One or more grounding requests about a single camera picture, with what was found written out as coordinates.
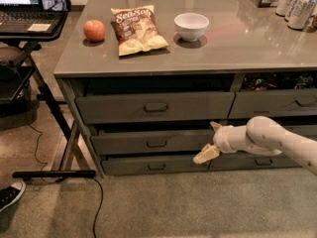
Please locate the white can right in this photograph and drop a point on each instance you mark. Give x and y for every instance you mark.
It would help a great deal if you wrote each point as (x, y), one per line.
(301, 13)

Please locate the white ceramic bowl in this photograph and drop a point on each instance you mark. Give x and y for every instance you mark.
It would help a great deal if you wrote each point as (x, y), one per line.
(190, 26)

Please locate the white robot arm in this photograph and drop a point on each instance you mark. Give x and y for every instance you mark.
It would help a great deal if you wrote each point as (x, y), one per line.
(305, 156)

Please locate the black smartphone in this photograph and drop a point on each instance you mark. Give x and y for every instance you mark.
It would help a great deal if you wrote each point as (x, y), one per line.
(56, 5)

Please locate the white can middle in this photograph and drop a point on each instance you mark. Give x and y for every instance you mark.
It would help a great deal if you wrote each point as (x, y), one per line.
(295, 2)

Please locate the red apple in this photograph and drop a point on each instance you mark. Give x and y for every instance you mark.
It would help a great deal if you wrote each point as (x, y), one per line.
(94, 31)

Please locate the black laptop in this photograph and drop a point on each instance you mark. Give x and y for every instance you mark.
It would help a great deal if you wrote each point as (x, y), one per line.
(16, 16)

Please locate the black and white sneaker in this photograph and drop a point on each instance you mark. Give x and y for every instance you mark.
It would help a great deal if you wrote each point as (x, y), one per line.
(11, 194)

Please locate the sea salt chip bag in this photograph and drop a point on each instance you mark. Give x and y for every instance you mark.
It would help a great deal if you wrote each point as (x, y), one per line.
(137, 31)

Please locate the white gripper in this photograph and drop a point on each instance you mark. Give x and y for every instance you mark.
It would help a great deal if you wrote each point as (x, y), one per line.
(223, 139)

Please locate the yellow sticky note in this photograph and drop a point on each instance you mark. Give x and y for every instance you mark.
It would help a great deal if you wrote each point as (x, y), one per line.
(39, 27)

